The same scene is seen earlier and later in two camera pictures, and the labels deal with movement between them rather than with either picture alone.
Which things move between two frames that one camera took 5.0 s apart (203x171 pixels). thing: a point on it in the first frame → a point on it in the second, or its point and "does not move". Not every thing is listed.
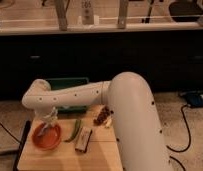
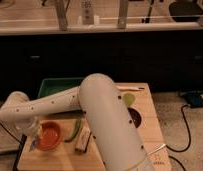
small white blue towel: x=44 y=126 → x=34 y=135
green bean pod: x=76 y=130 does not move
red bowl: x=46 y=136 does not move
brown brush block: x=83 y=139 does not move
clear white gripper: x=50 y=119 → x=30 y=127
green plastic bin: x=60 y=83 does not move
